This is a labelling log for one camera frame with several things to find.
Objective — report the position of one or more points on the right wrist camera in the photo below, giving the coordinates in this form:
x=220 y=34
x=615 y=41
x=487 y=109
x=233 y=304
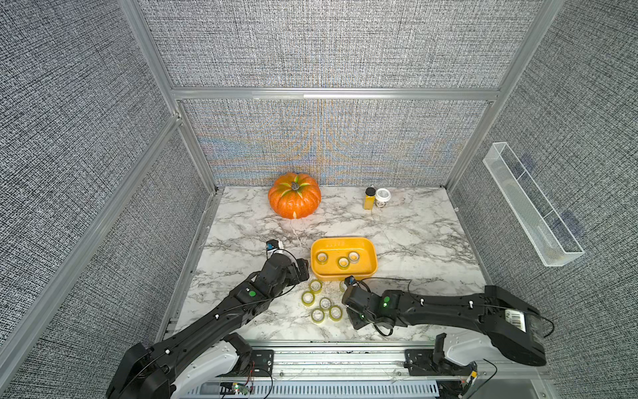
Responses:
x=349 y=281

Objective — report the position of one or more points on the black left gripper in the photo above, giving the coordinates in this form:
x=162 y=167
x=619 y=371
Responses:
x=303 y=270

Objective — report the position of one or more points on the small white lidded jar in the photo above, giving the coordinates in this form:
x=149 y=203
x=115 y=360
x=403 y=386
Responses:
x=382 y=197

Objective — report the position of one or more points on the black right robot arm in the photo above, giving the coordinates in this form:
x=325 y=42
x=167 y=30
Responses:
x=512 y=325

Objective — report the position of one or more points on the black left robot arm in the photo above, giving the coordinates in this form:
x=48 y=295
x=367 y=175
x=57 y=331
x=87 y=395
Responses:
x=159 y=371

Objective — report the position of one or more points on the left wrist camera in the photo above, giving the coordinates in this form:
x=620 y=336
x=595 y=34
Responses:
x=273 y=245

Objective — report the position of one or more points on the aluminium frame rails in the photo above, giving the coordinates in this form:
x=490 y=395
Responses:
x=24 y=337

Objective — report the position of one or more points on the yellow plastic storage box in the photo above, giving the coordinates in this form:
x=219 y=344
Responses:
x=336 y=258

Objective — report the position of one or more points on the orange pumpkin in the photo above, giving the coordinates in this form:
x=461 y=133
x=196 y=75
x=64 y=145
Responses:
x=295 y=196

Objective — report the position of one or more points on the yellow juice bottle black cap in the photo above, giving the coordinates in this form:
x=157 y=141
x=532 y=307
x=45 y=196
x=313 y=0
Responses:
x=369 y=199

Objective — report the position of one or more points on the front rail base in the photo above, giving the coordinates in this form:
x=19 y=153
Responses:
x=350 y=370

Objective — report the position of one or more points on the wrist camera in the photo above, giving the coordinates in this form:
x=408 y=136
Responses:
x=273 y=245
x=349 y=281

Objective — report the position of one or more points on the clear acrylic wall shelf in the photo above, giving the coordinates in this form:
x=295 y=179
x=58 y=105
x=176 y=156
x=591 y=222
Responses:
x=552 y=239

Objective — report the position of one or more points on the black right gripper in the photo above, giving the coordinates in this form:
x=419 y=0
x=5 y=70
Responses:
x=355 y=324

